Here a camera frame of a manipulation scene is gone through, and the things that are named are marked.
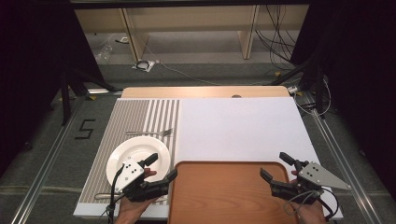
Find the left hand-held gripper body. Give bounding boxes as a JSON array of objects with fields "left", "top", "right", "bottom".
[{"left": 115, "top": 157, "right": 171, "bottom": 203}]

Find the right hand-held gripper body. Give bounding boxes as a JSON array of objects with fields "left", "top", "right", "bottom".
[{"left": 269, "top": 160, "right": 352, "bottom": 206}]

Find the white plate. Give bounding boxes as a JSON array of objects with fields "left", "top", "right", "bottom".
[{"left": 106, "top": 135, "right": 172, "bottom": 195}]

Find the silver fork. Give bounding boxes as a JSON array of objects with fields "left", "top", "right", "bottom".
[{"left": 125, "top": 128, "right": 174, "bottom": 137}]

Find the wooden tray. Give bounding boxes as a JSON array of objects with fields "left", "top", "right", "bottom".
[{"left": 167, "top": 161, "right": 300, "bottom": 224}]

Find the person's left hand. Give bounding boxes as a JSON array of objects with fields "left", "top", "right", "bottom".
[{"left": 114, "top": 168, "right": 160, "bottom": 224}]

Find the person's right hand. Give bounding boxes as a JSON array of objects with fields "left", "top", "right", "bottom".
[{"left": 293, "top": 200, "right": 328, "bottom": 224}]

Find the striped placemat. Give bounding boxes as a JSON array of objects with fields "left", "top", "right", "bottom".
[{"left": 78, "top": 98, "right": 181, "bottom": 205}]

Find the white board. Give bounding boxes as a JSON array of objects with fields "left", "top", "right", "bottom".
[{"left": 73, "top": 96, "right": 344, "bottom": 220}]

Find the black metal stand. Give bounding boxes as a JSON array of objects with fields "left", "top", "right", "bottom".
[
  {"left": 270, "top": 59, "right": 326, "bottom": 115},
  {"left": 60, "top": 68, "right": 124, "bottom": 125}
]

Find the clear plastic bag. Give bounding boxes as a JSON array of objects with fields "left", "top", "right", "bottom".
[{"left": 94, "top": 43, "right": 115, "bottom": 64}]

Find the black curtain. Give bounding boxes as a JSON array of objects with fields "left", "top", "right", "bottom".
[
  {"left": 0, "top": 0, "right": 104, "bottom": 175},
  {"left": 290, "top": 0, "right": 396, "bottom": 200}
]

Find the light wooden shelf unit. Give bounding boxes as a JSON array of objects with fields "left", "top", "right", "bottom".
[{"left": 74, "top": 4, "right": 311, "bottom": 62}]

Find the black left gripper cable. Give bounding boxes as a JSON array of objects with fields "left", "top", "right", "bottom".
[{"left": 106, "top": 166, "right": 125, "bottom": 224}]

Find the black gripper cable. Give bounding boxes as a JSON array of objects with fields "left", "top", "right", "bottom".
[
  {"left": 106, "top": 166, "right": 125, "bottom": 224},
  {"left": 317, "top": 188, "right": 340, "bottom": 222}
]

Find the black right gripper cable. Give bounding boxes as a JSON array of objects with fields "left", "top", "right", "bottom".
[{"left": 317, "top": 188, "right": 340, "bottom": 222}]

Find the metal floor rail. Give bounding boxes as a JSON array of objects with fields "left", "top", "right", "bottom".
[
  {"left": 303, "top": 92, "right": 384, "bottom": 224},
  {"left": 10, "top": 102, "right": 82, "bottom": 224}
]

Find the grey right gripper cable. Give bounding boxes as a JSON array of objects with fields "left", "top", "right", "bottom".
[{"left": 283, "top": 190, "right": 316, "bottom": 217}]

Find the white packet with black cable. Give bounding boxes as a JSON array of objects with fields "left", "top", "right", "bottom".
[{"left": 132, "top": 59, "right": 156, "bottom": 73}]

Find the bundle of black cables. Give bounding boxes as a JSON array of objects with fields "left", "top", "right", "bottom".
[{"left": 255, "top": 4, "right": 300, "bottom": 68}]

